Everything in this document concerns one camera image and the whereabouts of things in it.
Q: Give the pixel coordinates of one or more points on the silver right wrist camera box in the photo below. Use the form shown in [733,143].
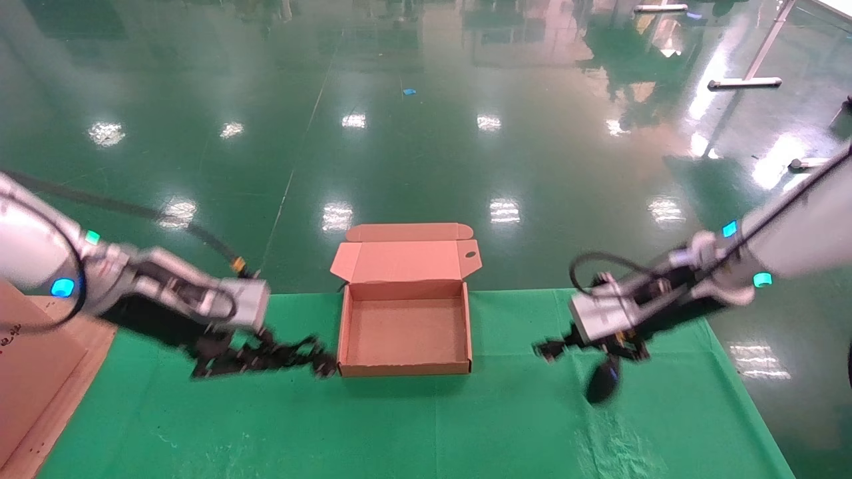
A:
[602,319]

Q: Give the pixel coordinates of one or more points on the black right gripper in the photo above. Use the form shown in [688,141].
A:
[679,313]

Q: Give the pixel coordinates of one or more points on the white stand foot with cap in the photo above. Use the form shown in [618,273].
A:
[809,163]

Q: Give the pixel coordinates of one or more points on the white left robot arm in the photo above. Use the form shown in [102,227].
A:
[26,246]

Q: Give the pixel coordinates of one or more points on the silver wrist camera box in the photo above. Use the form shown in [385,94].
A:
[246,303]
[602,319]

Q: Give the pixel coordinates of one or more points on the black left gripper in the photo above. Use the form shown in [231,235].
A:
[153,326]

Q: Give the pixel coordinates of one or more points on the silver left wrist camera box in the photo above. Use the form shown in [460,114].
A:
[246,303]

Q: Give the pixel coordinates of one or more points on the open brown cardboard box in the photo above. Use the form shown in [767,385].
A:
[406,332]

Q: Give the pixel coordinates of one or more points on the green table cloth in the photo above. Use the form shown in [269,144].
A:
[426,426]

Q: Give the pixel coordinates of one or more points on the large brown cardboard carton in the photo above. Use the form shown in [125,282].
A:
[33,359]

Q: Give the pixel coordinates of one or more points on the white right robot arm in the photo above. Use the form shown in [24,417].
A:
[799,233]

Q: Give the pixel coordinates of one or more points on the white metal stand leg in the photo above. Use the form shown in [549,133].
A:
[745,83]

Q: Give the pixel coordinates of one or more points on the short white metal stand foot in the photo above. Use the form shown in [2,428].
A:
[660,8]

